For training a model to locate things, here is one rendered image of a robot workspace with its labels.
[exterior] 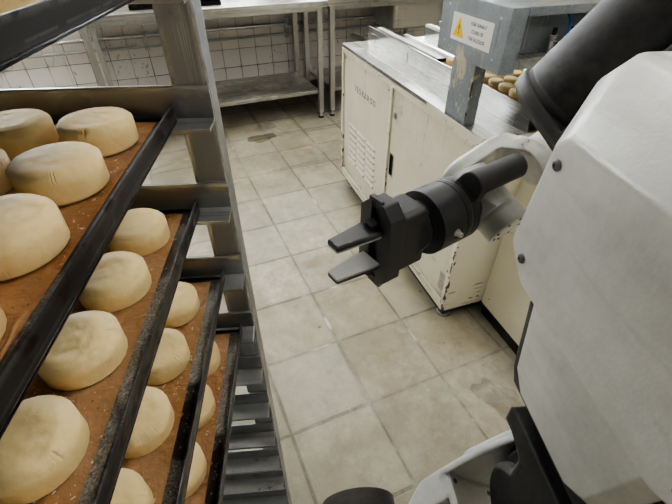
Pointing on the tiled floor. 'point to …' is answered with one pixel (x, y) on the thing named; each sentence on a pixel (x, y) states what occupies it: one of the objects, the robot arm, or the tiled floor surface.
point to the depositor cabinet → (414, 157)
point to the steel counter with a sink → (269, 86)
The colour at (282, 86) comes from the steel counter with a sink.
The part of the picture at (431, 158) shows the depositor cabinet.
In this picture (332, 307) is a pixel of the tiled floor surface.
